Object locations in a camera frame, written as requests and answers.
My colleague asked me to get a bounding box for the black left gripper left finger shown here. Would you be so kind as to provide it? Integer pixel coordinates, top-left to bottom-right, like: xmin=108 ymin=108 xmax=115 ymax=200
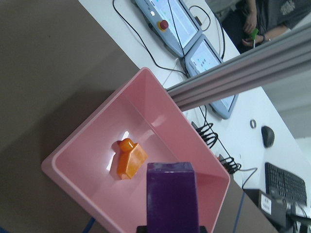
xmin=136 ymin=225 xmax=147 ymax=233

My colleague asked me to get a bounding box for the black computer mouse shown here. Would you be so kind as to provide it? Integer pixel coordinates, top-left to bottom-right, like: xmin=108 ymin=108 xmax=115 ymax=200
xmin=261 ymin=126 xmax=275 ymax=148

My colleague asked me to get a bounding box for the left teach pendant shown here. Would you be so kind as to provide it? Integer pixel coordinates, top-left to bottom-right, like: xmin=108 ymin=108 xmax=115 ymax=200
xmin=132 ymin=0 xmax=203 ymax=58

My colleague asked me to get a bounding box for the teach pendant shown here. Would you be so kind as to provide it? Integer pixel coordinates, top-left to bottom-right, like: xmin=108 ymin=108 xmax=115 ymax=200
xmin=132 ymin=0 xmax=203 ymax=58
xmin=183 ymin=35 xmax=239 ymax=119

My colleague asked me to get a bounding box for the seated person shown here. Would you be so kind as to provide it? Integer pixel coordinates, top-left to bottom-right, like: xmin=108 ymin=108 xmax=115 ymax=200
xmin=222 ymin=0 xmax=311 ymax=53

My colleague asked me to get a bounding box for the black keyboard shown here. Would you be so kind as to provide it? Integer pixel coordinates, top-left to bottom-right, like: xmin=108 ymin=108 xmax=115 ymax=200
xmin=264 ymin=162 xmax=307 ymax=206

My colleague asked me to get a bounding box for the orange sloped block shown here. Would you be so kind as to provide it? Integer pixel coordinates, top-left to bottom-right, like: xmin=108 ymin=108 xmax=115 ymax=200
xmin=110 ymin=138 xmax=148 ymax=181

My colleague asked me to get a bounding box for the purple sloped block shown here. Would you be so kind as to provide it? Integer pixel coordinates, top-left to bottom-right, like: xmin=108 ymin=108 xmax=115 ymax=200
xmin=146 ymin=162 xmax=200 ymax=233

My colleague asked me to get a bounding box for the aluminium frame post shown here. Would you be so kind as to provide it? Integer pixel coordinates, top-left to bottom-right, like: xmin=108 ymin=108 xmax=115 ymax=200
xmin=167 ymin=23 xmax=311 ymax=111

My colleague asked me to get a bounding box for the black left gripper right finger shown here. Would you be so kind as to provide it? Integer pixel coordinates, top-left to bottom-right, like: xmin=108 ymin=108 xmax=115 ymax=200
xmin=199 ymin=226 xmax=208 ymax=233

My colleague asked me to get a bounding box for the pink plastic box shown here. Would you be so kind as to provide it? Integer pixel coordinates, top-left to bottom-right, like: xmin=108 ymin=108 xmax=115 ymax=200
xmin=41 ymin=68 xmax=230 ymax=233

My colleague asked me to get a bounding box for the grey hub with cables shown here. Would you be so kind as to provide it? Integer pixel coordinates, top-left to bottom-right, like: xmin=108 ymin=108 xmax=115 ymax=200
xmin=191 ymin=121 xmax=219 ymax=149
xmin=217 ymin=154 xmax=242 ymax=174

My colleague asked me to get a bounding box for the right teach pendant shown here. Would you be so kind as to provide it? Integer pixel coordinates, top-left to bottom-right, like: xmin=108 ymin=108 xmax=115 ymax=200
xmin=183 ymin=35 xmax=239 ymax=119

